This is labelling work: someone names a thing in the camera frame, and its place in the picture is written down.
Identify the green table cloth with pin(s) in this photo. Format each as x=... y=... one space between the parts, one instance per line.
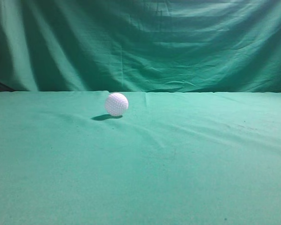
x=171 y=159

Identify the white dimpled golf ball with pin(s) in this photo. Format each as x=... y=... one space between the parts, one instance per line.
x=116 y=104

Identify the green backdrop cloth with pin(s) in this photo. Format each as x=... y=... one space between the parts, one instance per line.
x=140 y=45

